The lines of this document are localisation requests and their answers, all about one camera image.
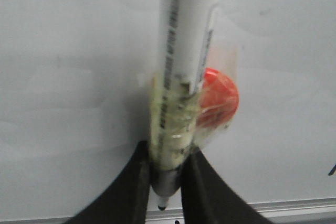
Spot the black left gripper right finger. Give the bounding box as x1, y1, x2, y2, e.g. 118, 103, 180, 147
181, 151, 270, 224

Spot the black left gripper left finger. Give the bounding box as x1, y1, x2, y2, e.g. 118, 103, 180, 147
66, 141, 150, 224

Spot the red round magnet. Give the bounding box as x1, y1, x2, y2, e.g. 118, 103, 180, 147
197, 68, 239, 129

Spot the white whiteboard marker pen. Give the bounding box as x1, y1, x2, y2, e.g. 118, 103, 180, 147
149, 0, 220, 210

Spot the white whiteboard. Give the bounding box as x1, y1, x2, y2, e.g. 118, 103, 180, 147
1, 0, 335, 223

